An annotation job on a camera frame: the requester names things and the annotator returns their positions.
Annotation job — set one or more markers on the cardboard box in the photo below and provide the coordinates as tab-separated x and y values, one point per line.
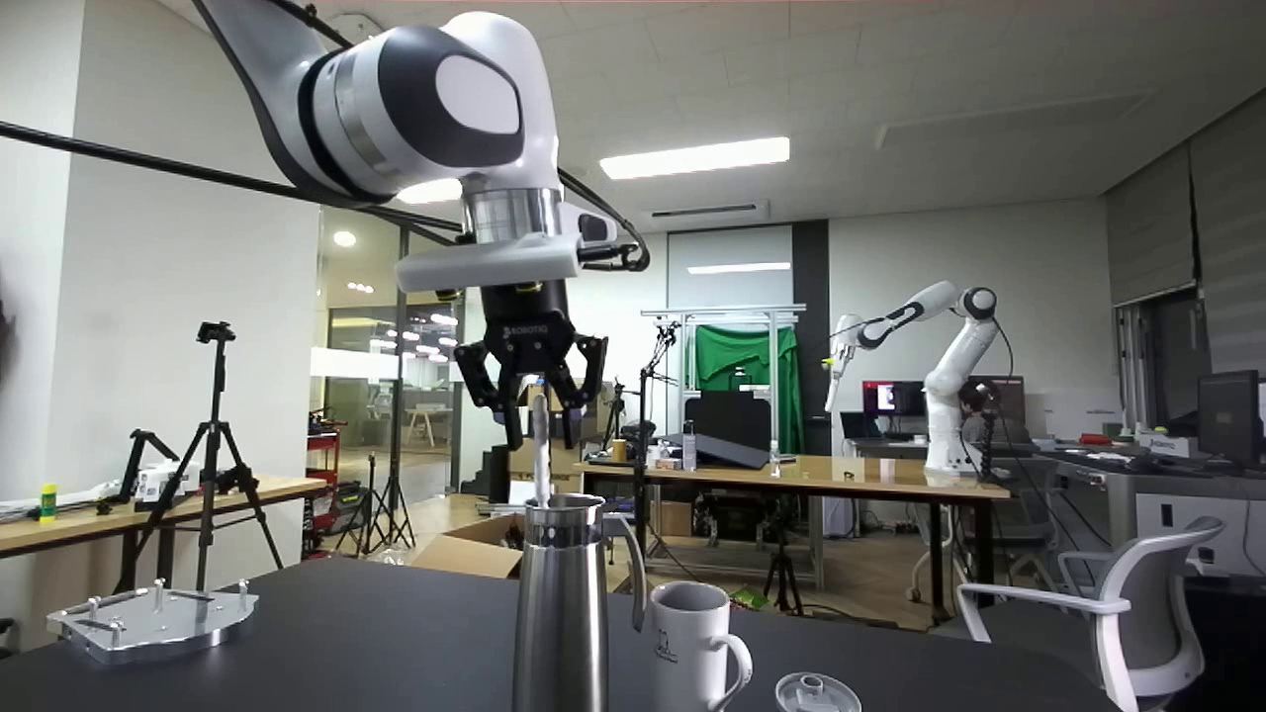
488	548

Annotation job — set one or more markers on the computer monitor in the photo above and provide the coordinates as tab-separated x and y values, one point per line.
890	397

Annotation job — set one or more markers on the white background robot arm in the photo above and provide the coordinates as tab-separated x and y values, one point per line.
942	418

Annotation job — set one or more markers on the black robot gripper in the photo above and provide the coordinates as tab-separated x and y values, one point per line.
533	333

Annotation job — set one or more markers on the black camera tripod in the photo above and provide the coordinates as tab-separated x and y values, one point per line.
154	470

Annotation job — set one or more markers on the stainless steel jug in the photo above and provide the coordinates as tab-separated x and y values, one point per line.
560	637

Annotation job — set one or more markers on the white twisted stirring stick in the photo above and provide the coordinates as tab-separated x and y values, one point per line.
539	437

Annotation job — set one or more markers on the white ceramic mug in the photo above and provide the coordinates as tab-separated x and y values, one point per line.
695	654

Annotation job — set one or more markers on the green cloth backdrop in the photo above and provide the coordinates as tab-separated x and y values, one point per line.
727	360

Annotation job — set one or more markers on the black overhead boom pole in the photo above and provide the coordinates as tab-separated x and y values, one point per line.
414	223

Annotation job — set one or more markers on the clear glass lid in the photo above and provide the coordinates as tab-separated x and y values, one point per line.
816	692

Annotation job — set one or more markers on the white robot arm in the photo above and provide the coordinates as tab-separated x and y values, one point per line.
414	104

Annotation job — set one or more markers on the wooden office desk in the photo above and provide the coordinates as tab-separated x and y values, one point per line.
890	481

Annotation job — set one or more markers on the white office chair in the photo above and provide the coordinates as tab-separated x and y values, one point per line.
1096	588

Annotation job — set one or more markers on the square glass dish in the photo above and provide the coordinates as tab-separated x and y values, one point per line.
150	621

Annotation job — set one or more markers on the wooden side bench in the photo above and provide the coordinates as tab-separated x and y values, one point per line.
120	518

